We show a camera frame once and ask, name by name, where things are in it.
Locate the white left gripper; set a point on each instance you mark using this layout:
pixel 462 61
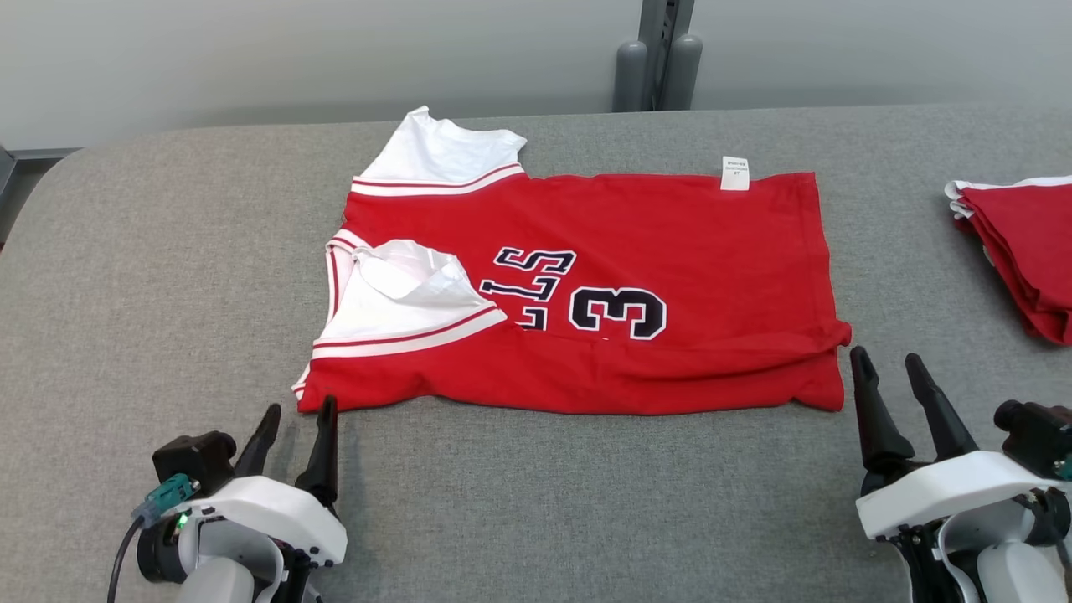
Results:
pixel 268 507

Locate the grey metal partition post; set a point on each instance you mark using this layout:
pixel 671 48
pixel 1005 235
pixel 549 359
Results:
pixel 666 33

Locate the grey partition base rail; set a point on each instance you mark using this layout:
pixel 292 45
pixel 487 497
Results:
pixel 46 154

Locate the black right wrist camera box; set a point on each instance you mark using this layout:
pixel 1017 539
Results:
pixel 1038 435

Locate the red white basketball jersey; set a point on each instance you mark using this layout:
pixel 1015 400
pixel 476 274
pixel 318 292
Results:
pixel 712 268

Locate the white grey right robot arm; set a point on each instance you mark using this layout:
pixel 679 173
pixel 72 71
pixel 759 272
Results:
pixel 1005 574

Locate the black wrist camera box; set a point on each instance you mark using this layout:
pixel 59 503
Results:
pixel 193 461
pixel 1038 435

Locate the grey cylindrical post foot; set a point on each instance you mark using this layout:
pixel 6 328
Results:
pixel 630 79
pixel 684 75

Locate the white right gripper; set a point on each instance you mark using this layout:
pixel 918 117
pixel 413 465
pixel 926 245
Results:
pixel 938 494

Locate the red shorts with white trim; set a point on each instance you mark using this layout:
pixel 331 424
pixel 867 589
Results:
pixel 1030 251

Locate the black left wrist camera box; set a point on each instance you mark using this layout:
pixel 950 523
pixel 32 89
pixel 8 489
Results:
pixel 193 461

